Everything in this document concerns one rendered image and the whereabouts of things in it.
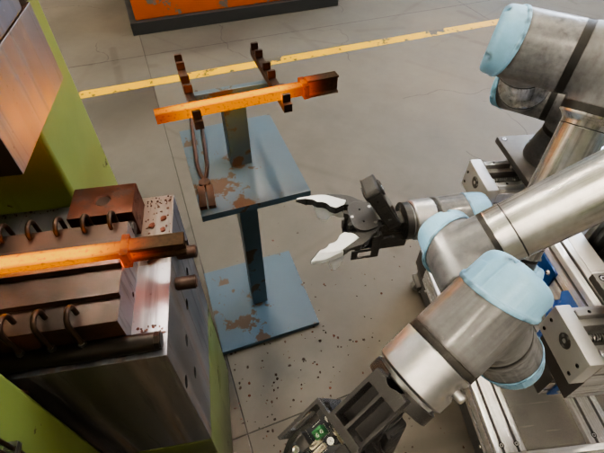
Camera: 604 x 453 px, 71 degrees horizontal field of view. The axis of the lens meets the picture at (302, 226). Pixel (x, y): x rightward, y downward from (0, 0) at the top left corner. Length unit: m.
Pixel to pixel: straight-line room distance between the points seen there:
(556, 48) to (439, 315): 0.52
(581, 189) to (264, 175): 0.85
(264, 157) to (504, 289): 0.97
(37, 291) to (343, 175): 1.86
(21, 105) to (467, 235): 0.52
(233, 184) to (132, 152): 1.59
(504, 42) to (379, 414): 0.62
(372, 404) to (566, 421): 1.26
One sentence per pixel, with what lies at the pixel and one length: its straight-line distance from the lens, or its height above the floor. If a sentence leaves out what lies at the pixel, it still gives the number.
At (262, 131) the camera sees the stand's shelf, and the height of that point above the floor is 0.76.
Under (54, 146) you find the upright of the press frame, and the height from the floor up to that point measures 1.05.
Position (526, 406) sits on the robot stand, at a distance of 1.58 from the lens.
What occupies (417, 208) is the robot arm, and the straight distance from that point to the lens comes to 0.78.
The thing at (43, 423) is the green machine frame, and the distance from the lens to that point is 0.83.
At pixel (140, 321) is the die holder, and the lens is 0.78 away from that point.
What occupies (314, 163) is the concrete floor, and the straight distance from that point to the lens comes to 2.46.
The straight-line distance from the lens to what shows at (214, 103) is 1.00.
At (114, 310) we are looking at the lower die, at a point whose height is 0.98.
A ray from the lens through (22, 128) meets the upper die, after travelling 0.53.
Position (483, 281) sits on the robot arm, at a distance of 0.41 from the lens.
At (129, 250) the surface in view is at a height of 1.01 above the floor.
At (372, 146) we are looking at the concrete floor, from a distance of 2.61.
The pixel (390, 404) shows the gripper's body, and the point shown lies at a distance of 0.39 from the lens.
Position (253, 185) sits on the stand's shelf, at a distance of 1.18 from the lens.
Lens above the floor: 1.55
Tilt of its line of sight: 48 degrees down
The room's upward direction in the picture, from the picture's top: straight up
